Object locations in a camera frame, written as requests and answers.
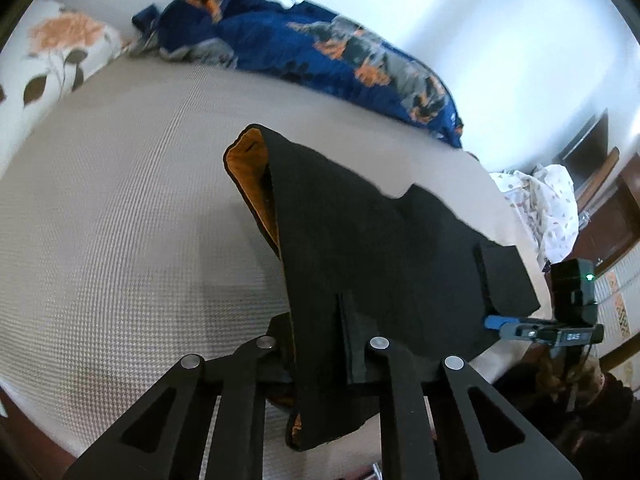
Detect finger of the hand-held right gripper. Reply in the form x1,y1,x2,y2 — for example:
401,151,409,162
482,314,521,333

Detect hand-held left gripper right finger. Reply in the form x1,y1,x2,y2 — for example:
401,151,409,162
367,336,586,480

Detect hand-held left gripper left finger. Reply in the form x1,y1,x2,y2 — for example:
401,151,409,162
62,335,281,480

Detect black pants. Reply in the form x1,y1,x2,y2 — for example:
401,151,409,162
223,123,542,453

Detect brown wooden cabinet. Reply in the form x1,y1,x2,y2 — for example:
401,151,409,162
555,107,640,266

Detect white patterned sheet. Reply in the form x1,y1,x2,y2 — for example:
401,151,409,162
489,164,581,273

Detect bed with beige cover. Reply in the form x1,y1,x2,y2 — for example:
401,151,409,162
0,52,556,480

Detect blue dog print blanket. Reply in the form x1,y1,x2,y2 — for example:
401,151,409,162
131,0,465,150

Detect floral pillow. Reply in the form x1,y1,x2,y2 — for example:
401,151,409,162
0,0,126,171

